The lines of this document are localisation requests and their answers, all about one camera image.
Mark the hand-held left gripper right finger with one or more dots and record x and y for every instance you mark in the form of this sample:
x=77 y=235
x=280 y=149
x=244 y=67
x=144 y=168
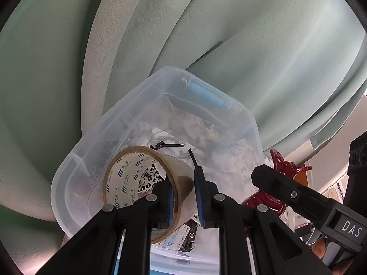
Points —
x=198 y=197

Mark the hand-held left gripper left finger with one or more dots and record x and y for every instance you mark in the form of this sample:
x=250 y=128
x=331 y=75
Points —
x=171 y=206

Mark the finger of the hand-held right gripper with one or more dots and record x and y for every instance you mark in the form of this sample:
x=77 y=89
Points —
x=286 y=190

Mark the red hair claw clip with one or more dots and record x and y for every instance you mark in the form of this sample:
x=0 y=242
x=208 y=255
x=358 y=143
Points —
x=282 y=164

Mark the brown tape roll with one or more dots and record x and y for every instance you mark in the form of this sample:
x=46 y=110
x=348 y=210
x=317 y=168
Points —
x=126 y=174

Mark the clear plastic container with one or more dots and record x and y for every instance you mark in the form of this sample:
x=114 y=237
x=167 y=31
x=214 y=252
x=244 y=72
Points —
x=143 y=106

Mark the beige quilted lace-trimmed cover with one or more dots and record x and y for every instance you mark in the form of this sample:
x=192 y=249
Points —
x=338 y=189

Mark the blue and white medicine box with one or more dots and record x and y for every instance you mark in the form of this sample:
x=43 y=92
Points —
x=177 y=237

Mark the leopard print hair accessory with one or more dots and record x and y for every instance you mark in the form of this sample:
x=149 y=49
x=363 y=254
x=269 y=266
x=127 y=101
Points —
x=149 y=179

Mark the black toy car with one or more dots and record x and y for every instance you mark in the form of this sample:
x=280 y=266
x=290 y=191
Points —
x=191 y=239

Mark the black hair clip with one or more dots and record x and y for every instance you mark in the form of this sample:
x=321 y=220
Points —
x=163 y=145

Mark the green curtain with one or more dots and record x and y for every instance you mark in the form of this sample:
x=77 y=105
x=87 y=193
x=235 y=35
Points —
x=258 y=48

